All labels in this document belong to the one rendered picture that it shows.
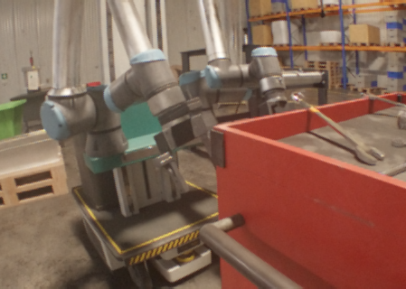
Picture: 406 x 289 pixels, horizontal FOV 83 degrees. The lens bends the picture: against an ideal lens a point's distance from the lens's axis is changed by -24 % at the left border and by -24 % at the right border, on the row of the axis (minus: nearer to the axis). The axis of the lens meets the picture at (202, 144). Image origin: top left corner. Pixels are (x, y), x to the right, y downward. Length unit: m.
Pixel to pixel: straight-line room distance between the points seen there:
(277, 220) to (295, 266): 0.07
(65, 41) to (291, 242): 0.87
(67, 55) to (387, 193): 0.93
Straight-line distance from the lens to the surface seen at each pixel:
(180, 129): 0.70
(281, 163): 0.32
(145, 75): 0.71
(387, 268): 0.28
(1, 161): 2.89
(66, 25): 0.98
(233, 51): 1.34
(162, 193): 1.59
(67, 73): 0.98
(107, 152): 1.11
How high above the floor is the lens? 1.04
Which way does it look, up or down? 16 degrees down
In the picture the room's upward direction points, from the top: 4 degrees counter-clockwise
